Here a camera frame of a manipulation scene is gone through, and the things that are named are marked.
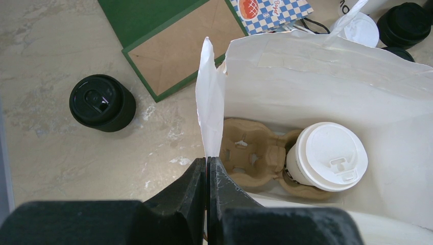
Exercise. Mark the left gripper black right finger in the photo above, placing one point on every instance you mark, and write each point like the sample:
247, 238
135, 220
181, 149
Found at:
233, 217

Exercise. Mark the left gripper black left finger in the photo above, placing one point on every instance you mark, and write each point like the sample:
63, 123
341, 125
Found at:
175, 215

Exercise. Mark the brown pulp cup carrier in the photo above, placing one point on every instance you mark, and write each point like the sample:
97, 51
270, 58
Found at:
253, 155

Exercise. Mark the white paper coffee cup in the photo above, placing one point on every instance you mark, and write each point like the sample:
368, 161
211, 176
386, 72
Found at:
292, 168

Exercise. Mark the brown kraft paper bag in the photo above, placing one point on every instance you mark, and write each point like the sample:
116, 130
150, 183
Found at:
295, 79

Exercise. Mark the small black lid stack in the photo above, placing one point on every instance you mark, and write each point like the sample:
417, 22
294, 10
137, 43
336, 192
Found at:
101, 102

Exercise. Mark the green paper bag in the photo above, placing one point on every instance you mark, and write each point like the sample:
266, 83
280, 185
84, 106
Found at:
162, 40

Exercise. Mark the blue checkered paper bag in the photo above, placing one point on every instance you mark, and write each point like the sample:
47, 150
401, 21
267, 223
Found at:
256, 17

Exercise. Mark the white cup lid stack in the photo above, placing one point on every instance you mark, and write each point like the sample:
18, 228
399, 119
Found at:
361, 29

